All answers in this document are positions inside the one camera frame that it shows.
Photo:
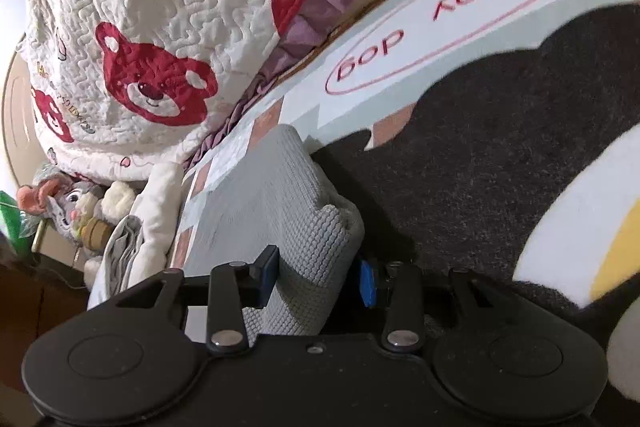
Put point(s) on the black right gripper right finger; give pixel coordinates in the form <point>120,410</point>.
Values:
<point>374,283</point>

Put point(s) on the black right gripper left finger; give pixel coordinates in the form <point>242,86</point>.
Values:
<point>260,278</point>

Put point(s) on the grey knitted garment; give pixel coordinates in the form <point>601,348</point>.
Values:
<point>277,195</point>

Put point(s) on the folded cream and grey clothes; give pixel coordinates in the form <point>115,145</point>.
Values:
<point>139,245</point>

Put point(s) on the grey bunny plush toy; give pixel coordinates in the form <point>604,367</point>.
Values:
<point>81,211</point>

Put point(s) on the green plastic bag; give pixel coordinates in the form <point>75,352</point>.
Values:
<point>12,228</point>

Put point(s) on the white quilt with red bears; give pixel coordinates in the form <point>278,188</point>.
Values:
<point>121,85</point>

